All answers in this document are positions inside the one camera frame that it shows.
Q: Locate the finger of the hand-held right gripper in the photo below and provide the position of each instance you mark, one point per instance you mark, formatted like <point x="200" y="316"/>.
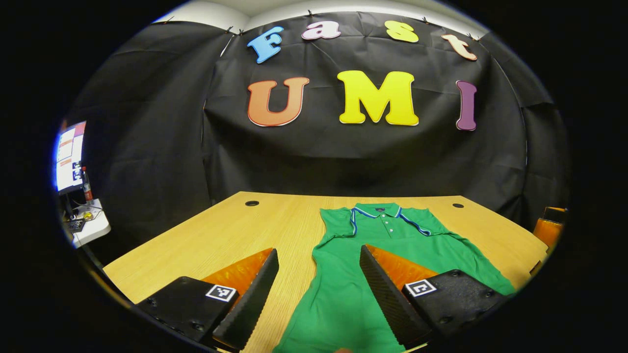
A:
<point x="557" y="214"/>
<point x="547" y="233"/>

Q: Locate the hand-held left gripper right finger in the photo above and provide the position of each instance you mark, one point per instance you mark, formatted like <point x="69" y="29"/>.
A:
<point x="387" y="299"/>

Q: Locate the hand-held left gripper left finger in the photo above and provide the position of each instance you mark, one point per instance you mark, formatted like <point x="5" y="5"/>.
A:
<point x="252" y="299"/>

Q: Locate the green T-shirt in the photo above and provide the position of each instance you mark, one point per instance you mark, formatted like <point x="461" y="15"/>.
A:
<point x="343" y="294"/>

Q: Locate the black backdrop cloth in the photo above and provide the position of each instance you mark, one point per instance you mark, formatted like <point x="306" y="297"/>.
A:
<point x="353" y="162"/>

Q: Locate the white side table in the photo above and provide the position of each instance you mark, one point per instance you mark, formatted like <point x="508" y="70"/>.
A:
<point x="95" y="228"/>

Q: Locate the small black device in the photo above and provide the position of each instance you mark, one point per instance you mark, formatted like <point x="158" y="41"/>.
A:
<point x="75" y="225"/>

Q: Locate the red bottle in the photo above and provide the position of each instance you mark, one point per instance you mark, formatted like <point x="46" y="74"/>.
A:
<point x="87" y="189"/>

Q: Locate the computer monitor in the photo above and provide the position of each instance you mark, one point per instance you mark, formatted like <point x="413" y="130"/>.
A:
<point x="69" y="157"/>

